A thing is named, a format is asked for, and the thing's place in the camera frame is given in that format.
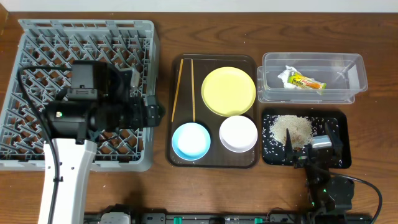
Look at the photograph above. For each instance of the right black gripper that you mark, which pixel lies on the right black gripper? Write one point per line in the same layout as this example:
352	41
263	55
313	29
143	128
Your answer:
311	155

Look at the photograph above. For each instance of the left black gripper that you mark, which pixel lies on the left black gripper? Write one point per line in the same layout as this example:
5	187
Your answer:
153	111

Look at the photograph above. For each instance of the wooden chopstick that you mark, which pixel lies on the wooden chopstick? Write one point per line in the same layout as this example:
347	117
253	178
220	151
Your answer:
193	92
177	89

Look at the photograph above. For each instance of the green snack wrapper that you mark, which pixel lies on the green snack wrapper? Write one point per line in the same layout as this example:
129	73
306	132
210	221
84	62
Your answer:
304	82

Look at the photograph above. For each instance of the white tissue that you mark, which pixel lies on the white tissue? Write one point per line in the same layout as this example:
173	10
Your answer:
284	76

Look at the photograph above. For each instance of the pink white bowl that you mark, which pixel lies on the pink white bowl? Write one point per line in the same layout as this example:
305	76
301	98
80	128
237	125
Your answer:
238	134

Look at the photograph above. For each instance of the yellow round plate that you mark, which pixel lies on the yellow round plate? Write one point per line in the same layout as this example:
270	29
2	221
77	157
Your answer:
228	91

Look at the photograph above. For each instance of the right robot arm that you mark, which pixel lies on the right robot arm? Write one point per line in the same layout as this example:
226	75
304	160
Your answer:
330	194

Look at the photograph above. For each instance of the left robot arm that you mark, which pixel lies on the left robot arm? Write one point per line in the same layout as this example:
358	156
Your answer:
98	100

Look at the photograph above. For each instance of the black rectangular tray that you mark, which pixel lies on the black rectangular tray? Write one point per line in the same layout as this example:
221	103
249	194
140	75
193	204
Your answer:
273	151

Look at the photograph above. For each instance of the light blue bowl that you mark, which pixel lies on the light blue bowl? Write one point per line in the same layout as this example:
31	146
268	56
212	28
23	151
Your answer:
191	141

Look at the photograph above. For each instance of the dark brown serving tray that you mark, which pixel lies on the dark brown serving tray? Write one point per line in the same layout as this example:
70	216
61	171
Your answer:
218	156

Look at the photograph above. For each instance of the clear plastic container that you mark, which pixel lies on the clear plastic container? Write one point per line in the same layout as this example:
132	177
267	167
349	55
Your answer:
343	73

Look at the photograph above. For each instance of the grey plastic dish rack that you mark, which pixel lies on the grey plastic dish rack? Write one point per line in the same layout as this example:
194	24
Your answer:
58	43

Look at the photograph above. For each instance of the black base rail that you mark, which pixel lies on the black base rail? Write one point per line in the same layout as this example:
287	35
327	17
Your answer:
124	214

